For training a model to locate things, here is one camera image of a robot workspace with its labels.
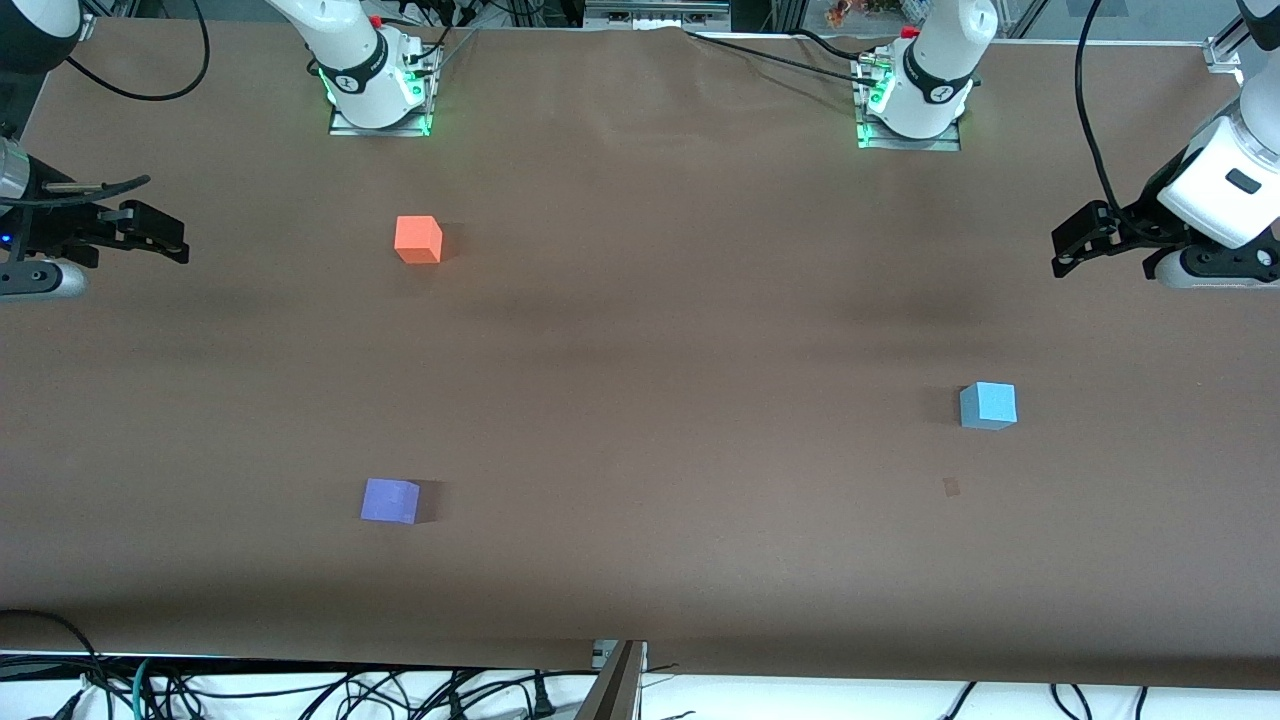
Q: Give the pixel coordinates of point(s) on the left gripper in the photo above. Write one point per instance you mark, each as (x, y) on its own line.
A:
(1150, 207)

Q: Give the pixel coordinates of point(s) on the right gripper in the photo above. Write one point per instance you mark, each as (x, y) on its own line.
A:
(48, 226)

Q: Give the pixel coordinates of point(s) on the light blue foam block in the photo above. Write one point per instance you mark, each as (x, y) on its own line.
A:
(990, 405)

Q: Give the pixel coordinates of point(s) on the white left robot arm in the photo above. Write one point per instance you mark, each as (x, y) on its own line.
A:
(940, 60)

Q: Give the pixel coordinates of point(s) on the orange foam block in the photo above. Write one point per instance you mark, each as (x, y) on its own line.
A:
(417, 240)

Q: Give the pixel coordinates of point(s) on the purple foam block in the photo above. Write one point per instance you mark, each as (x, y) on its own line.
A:
(390, 500)

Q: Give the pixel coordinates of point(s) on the small orange figure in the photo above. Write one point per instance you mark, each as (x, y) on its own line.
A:
(838, 12)

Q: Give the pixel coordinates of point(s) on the brown table cover sheet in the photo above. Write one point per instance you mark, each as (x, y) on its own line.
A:
(640, 400)

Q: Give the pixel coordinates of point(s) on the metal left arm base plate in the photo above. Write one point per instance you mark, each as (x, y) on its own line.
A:
(945, 143)

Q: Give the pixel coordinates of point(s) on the aluminium corner bracket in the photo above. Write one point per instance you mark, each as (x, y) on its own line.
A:
(78, 27)
(1225, 52)

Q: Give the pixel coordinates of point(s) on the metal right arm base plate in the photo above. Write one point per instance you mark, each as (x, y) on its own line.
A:
(345, 130)

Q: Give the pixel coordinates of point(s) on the aluminium frame rail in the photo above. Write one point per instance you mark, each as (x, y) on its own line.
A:
(655, 12)

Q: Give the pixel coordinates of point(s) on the aluminium profile post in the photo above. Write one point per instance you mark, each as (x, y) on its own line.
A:
(612, 690)

